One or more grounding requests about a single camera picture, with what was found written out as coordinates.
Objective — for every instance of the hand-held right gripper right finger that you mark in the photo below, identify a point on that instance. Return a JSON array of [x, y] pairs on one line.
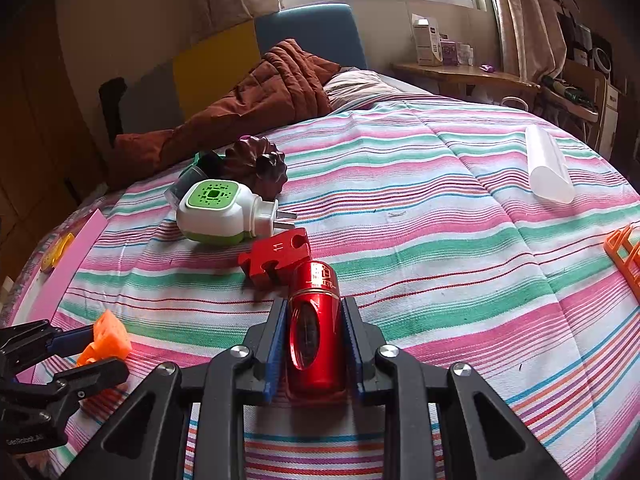
[[353, 347]]

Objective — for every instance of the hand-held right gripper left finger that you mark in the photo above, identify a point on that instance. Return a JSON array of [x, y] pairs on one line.
[[275, 347]]

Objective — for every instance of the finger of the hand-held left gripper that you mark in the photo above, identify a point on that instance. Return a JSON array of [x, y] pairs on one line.
[[70, 336], [95, 372]]

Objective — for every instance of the orange plastic block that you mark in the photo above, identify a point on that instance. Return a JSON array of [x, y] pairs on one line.
[[109, 335]]

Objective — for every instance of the shiny red metal can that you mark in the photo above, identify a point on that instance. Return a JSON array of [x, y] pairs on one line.
[[316, 320]]

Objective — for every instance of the pink storage box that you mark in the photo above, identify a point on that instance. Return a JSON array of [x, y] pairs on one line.
[[75, 255]]

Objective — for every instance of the yellow plastic piece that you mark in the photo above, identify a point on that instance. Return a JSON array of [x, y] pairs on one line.
[[56, 252]]

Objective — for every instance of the red slotted block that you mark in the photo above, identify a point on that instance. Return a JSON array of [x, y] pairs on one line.
[[272, 260]]

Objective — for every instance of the green white plug-in repellent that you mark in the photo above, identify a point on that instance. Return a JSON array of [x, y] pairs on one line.
[[215, 210]]

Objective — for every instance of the dark brown flower mold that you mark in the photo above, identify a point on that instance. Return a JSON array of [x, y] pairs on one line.
[[260, 165]]

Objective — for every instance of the dark translucent bottle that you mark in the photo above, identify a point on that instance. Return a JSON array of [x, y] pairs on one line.
[[197, 170]]

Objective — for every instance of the striped bed sheet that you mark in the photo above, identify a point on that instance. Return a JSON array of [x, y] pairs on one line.
[[450, 240]]

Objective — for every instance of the wooden wardrobe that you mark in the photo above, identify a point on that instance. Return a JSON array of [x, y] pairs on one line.
[[40, 135]]

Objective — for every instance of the black upright panel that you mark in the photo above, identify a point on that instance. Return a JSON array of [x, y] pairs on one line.
[[111, 110]]

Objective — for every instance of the brown quilted blanket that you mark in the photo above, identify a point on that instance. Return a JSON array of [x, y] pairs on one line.
[[260, 90]]

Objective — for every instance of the pale pillow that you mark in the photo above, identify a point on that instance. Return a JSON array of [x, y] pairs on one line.
[[357, 87]]

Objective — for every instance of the white plastic tube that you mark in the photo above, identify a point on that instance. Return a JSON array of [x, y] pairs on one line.
[[547, 165]]

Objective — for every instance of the orange plastic rack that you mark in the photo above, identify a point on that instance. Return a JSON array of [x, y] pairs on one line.
[[625, 255]]

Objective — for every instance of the wooden shelf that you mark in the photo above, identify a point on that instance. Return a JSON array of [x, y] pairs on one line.
[[450, 74]]

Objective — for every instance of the purple box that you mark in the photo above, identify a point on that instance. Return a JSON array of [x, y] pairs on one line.
[[449, 52]]

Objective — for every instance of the small purple item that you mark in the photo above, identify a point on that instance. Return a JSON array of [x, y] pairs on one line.
[[487, 67]]

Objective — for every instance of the small white box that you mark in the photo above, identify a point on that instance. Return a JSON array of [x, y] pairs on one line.
[[465, 54]]

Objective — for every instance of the tall white carton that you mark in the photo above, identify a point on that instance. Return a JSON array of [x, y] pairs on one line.
[[426, 40]]

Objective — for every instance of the colourful padded headboard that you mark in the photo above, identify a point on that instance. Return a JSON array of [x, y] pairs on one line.
[[310, 30]]

